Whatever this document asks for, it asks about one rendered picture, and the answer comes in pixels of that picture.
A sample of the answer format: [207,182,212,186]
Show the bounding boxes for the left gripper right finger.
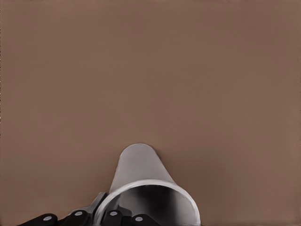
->
[102,205,163,226]

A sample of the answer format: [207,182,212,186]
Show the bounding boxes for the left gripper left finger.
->
[58,191,108,226]

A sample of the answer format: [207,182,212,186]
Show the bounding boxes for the white IKEA cup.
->
[93,142,201,226]

